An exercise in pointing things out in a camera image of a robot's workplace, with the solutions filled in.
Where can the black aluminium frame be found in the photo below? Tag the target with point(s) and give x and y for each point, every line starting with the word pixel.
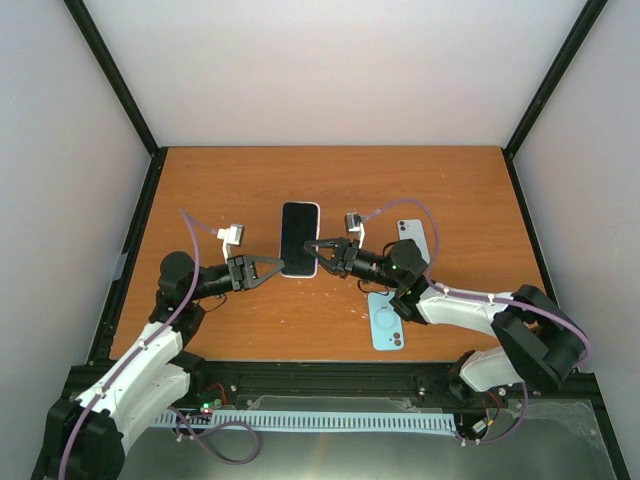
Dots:
pixel 316 379

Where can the light blue cable duct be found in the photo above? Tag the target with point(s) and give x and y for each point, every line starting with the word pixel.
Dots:
pixel 326 422

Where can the black screen phone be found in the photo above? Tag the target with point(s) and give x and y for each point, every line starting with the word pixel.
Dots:
pixel 297 235

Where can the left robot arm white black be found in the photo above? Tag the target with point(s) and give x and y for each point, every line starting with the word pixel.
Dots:
pixel 89 437

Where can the beige phone case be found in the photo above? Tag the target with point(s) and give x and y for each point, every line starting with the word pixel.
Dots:
pixel 316 240

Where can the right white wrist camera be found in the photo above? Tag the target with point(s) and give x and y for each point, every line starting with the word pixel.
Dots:
pixel 355 228

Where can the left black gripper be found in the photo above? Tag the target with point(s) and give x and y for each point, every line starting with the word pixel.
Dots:
pixel 243 271

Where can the small circuit board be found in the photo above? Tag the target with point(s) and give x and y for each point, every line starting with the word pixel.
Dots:
pixel 212 398

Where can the light blue phone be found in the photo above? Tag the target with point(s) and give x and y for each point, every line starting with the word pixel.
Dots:
pixel 412 229

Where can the light blue phone case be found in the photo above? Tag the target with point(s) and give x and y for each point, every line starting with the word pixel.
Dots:
pixel 385 324

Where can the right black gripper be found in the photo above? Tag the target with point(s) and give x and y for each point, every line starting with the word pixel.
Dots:
pixel 340 246

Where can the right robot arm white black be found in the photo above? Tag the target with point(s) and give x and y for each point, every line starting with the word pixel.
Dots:
pixel 538 345

